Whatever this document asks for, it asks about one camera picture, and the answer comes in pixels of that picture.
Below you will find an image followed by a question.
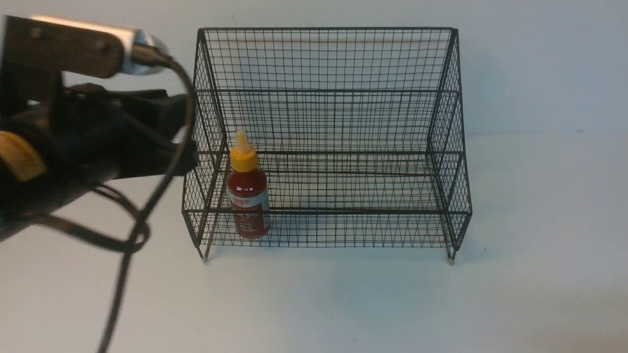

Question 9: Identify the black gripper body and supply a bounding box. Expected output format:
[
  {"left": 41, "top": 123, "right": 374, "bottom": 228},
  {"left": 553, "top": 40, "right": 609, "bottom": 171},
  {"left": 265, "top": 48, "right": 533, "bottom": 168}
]
[{"left": 29, "top": 83, "right": 198, "bottom": 179}]

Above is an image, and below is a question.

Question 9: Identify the red sauce bottle yellow cap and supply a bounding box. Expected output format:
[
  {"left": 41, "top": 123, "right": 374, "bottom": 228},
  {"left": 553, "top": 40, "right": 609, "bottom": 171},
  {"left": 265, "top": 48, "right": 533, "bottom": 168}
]
[{"left": 227, "top": 129, "right": 271, "bottom": 240}]

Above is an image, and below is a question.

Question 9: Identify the silver wrist camera wooden mount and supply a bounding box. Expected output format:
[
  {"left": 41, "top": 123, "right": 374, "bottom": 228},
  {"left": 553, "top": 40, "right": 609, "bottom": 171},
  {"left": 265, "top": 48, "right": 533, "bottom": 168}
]
[{"left": 2, "top": 14, "right": 168, "bottom": 78}]

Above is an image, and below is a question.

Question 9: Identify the black cable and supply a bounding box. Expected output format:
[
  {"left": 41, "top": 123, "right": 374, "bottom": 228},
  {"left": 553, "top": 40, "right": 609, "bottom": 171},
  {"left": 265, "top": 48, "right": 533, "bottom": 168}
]
[{"left": 29, "top": 47, "right": 198, "bottom": 353}]

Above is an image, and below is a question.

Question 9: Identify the black wire mesh shelf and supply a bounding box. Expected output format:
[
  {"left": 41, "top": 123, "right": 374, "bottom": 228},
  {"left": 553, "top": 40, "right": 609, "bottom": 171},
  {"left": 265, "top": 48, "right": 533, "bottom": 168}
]
[{"left": 182, "top": 27, "right": 472, "bottom": 264}]

